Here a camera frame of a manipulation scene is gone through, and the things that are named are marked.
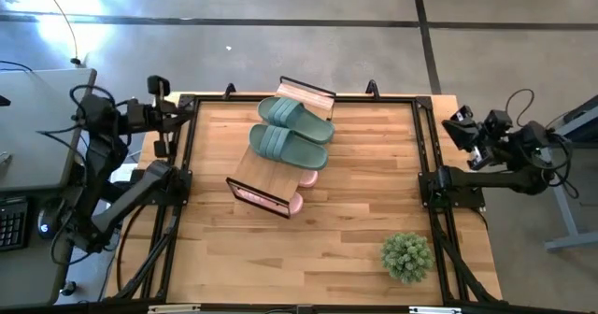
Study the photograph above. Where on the black keyboard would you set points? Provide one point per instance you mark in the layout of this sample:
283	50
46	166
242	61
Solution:
14	225

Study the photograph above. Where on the black round knob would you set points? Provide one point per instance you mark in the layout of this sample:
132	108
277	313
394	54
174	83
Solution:
68	288

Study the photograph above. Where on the teal rubber slide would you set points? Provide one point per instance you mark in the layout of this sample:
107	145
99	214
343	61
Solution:
289	146
299	118

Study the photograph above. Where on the dark grey desk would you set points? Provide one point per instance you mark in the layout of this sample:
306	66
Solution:
28	276

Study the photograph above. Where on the small round artificial plant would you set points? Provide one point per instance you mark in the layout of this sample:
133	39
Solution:
407	258

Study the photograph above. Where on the wooden shelf black metal frame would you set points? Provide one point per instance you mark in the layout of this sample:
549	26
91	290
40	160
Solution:
266	176

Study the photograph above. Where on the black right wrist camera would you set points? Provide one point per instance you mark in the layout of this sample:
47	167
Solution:
461	114

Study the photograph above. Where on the light grey desk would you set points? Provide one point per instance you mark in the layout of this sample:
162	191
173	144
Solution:
37	132

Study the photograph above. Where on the pink rubber slide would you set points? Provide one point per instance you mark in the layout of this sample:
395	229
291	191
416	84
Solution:
295	204
309	179

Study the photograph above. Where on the black computer mouse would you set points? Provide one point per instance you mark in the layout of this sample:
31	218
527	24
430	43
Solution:
46	223

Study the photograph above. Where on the silver metal bracket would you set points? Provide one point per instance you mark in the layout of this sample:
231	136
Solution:
173	309
434	310

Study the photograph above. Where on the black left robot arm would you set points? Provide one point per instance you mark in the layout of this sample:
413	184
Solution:
103	164

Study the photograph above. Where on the grey metal table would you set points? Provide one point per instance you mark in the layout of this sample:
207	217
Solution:
570	220

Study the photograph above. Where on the black aluminium table frame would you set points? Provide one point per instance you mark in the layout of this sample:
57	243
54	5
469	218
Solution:
397	100

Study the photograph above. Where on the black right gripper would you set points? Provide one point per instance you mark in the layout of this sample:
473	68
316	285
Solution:
497	136

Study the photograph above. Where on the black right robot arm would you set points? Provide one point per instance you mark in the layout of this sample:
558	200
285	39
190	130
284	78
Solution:
490	179

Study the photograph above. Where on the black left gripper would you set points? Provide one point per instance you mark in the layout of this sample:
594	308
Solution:
145	115

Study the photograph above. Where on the small black clamp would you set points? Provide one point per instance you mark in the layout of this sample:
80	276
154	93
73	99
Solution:
229	91
372	89

